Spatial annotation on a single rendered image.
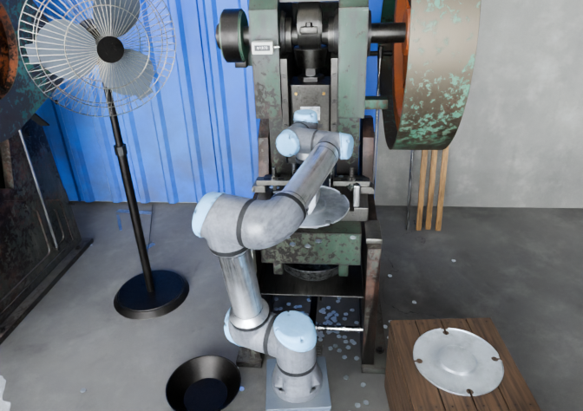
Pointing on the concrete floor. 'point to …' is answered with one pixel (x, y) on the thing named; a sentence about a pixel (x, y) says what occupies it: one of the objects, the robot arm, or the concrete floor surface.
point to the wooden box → (515, 395)
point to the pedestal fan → (58, 57)
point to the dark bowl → (203, 384)
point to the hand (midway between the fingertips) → (307, 212)
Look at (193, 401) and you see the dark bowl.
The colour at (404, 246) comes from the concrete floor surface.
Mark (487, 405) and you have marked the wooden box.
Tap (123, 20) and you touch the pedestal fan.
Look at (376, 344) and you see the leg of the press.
